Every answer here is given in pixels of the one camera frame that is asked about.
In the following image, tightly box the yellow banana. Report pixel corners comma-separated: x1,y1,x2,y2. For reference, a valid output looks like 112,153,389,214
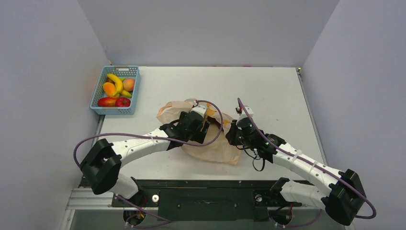
106,73,124,96
120,77,132,98

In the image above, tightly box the red tomato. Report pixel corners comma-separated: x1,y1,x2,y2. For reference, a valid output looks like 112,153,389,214
115,97,131,107

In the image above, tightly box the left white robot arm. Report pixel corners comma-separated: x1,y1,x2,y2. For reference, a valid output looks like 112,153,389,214
79,109,209,206

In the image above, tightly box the aluminium frame rail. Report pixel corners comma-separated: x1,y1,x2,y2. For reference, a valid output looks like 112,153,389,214
65,187,334,211

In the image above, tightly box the blue plastic basket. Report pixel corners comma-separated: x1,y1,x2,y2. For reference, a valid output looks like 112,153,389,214
90,65,140,115

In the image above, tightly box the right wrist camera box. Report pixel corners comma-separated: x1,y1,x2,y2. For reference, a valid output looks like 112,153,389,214
236,106,253,119

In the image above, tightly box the orange peach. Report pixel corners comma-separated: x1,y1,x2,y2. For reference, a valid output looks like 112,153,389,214
123,78,135,92

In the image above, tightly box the red yellow mango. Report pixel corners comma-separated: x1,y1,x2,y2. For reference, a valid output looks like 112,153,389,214
97,97,117,107

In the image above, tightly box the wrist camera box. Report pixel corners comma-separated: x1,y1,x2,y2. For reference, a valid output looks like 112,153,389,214
236,106,253,119
191,104,207,118

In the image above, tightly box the translucent orange plastic bag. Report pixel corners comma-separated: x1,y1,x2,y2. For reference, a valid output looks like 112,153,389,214
157,99,241,165

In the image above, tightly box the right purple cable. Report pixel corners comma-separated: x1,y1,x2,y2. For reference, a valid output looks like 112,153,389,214
237,97,377,229

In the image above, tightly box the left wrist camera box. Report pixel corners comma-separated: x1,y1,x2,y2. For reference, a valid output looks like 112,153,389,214
191,104,207,118

